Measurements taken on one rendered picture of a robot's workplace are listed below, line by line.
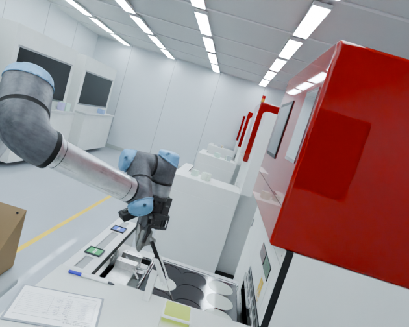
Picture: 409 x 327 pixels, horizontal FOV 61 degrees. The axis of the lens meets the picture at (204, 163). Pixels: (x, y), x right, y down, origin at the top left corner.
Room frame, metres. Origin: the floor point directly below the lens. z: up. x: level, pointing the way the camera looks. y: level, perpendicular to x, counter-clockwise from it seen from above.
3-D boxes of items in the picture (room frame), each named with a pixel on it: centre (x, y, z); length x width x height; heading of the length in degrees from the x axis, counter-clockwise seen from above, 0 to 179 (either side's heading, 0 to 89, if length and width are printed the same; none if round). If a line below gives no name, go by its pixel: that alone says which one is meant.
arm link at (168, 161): (1.15, 0.12, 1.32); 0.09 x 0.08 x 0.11; 120
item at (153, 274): (0.95, 0.03, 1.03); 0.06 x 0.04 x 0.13; 88
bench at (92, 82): (7.82, 3.08, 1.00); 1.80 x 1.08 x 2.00; 178
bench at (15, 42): (5.63, 3.17, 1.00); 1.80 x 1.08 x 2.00; 178
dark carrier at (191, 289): (1.19, -0.09, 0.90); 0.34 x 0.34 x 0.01; 87
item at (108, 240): (1.27, 0.27, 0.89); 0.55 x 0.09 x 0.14; 178
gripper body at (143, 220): (1.16, 0.11, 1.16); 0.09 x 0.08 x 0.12; 125
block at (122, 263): (1.26, 0.17, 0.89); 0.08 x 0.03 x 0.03; 88
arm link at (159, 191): (1.16, 0.12, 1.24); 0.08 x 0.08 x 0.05
